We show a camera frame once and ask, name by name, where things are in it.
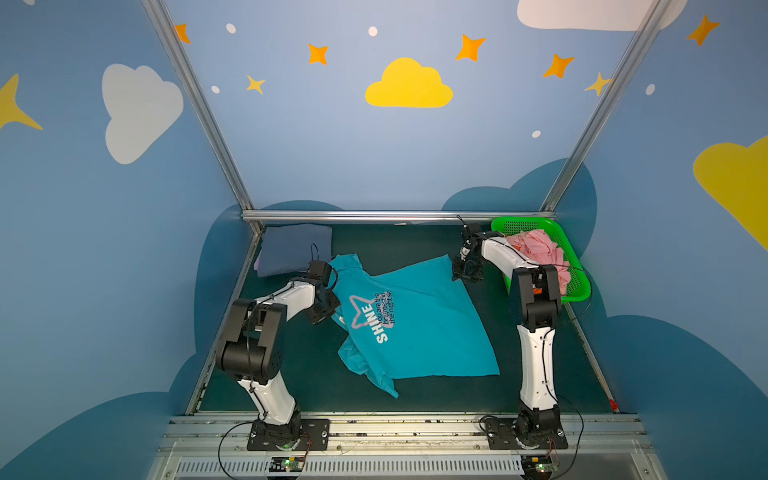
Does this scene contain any teal printed t-shirt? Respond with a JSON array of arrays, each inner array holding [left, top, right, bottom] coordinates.
[[331, 254, 500, 397]]

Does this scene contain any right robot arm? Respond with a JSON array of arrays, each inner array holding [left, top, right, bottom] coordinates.
[[452, 223, 562, 449]]

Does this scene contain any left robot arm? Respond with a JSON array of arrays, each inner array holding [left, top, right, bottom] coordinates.
[[214, 260, 340, 448]]

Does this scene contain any folded grey-blue t-shirt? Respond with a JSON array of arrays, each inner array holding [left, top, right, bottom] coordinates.
[[254, 224, 332, 278]]

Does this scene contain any pink t-shirt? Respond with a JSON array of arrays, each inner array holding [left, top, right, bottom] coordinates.
[[506, 229, 572, 295]]

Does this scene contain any green plastic laundry basket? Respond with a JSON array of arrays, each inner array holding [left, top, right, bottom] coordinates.
[[491, 216, 592, 304]]

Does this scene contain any left green circuit board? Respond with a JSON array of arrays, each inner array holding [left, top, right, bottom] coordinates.
[[268, 457, 306, 474]]

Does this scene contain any green circuit board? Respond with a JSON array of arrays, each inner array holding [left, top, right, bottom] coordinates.
[[268, 457, 306, 474], [520, 456, 556, 480]]

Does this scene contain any right green circuit board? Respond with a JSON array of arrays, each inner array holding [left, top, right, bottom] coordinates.
[[520, 456, 556, 480]]

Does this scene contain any aluminium back frame rail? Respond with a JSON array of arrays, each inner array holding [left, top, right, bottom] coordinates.
[[241, 210, 555, 224]]

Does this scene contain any aluminium frame rail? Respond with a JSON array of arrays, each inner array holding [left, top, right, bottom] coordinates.
[[179, 219, 262, 416], [565, 304, 620, 414], [241, 210, 555, 224]]

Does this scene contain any aluminium left frame rail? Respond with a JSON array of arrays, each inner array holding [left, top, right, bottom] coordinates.
[[179, 219, 262, 416]]

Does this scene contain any aluminium right corner post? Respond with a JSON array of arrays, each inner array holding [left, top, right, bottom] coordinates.
[[539, 0, 672, 216]]

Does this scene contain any aluminium corner post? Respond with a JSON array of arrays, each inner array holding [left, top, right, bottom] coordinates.
[[539, 0, 672, 216], [142, 0, 254, 210]]

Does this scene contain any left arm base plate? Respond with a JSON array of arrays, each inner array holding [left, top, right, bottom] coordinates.
[[246, 417, 331, 452]]

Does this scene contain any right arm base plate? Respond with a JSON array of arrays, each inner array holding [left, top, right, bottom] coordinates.
[[478, 415, 569, 450]]

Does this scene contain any aluminium right frame rail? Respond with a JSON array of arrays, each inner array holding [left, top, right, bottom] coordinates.
[[565, 304, 620, 414]]

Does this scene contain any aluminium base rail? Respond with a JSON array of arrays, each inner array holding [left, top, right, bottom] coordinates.
[[148, 412, 667, 479]]

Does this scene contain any aluminium left corner post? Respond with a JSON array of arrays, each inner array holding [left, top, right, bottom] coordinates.
[[142, 0, 254, 210]]

